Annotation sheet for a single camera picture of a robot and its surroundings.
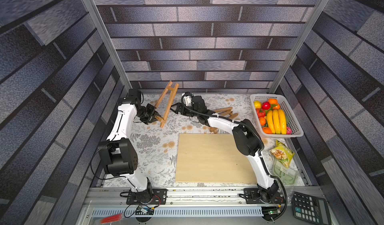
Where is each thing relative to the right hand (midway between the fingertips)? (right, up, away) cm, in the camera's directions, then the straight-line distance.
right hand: (172, 107), depth 90 cm
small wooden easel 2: (+36, -3, +17) cm, 39 cm away
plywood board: (+24, -30, -5) cm, 39 cm away
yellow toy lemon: (+59, +2, +13) cm, 61 cm away
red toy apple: (+64, +1, +10) cm, 64 cm away
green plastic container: (+66, -37, -11) cm, 76 cm away
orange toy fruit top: (+70, +3, +11) cm, 71 cm away
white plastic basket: (+77, -13, +2) cm, 79 cm away
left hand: (-5, -3, -7) cm, 9 cm away
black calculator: (+70, -48, -21) cm, 87 cm away
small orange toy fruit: (+60, -9, +7) cm, 61 cm away
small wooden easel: (+2, +10, -5) cm, 11 cm away
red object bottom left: (-24, -52, -22) cm, 61 cm away
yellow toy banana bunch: (+67, -9, +2) cm, 67 cm away
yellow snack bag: (+65, -26, -7) cm, 70 cm away
